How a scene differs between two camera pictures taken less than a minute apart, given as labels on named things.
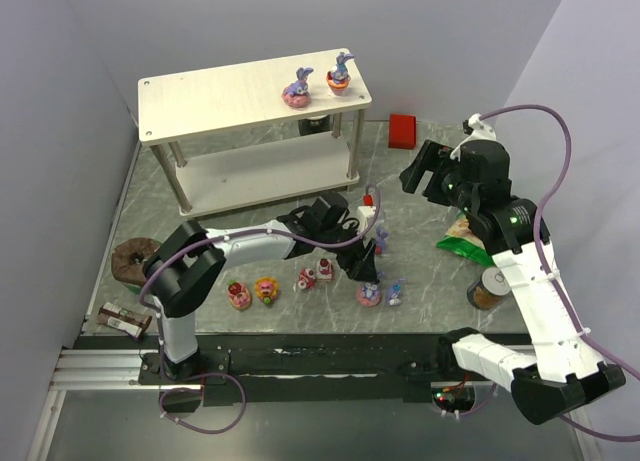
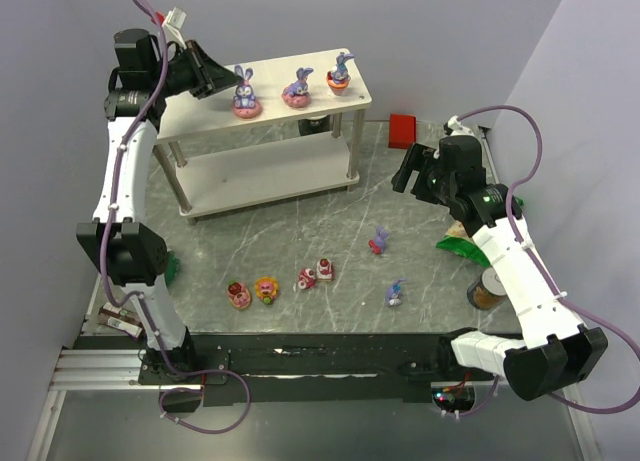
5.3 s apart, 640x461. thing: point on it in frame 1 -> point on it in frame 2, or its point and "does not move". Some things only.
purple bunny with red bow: x=381 y=237 does not move
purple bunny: x=338 y=79 does not move
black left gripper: x=356 y=251 -> x=198 y=72
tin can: x=489 y=290 does not move
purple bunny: x=369 y=295 -> x=245 y=103
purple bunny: x=296 y=94 does not move
